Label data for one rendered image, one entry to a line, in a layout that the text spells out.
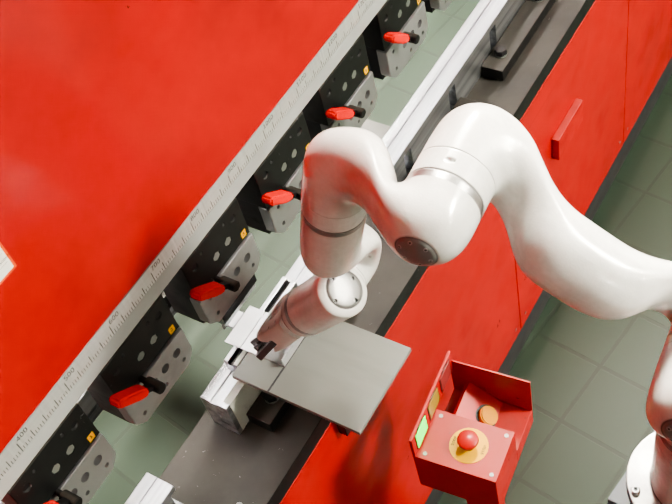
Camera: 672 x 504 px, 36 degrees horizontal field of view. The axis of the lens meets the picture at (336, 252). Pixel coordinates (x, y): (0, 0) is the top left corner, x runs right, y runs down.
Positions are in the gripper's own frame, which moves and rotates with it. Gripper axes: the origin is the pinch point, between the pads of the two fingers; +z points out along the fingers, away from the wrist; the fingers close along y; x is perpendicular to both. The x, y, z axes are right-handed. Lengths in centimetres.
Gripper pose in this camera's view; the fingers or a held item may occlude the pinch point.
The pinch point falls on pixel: (270, 331)
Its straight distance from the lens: 186.4
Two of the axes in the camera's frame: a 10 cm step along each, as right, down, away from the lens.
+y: -5.0, 7.3, -4.6
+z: -4.1, 2.6, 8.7
